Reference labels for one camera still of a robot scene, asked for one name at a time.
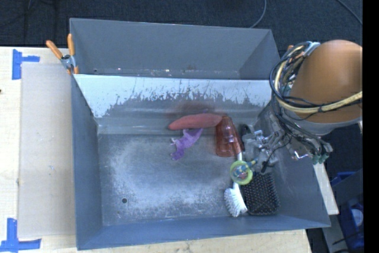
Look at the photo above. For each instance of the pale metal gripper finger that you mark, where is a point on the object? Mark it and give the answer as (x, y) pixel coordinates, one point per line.
(260, 161)
(252, 140)

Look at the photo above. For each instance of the clear orange plastic cup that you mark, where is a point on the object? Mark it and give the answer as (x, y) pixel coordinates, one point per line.
(225, 139)

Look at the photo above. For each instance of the white dish brush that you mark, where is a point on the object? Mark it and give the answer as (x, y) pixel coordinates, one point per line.
(235, 201)

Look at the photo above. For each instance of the red-brown oblong toy food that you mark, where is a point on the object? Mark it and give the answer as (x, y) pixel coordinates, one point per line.
(195, 121)

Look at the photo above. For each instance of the purple toy lizard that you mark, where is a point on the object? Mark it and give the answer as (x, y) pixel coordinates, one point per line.
(185, 143)

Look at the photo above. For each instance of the grey metal bin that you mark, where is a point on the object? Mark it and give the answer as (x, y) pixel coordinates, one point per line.
(148, 174)

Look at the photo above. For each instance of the pale wood flat board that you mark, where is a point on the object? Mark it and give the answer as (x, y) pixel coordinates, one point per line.
(44, 142)

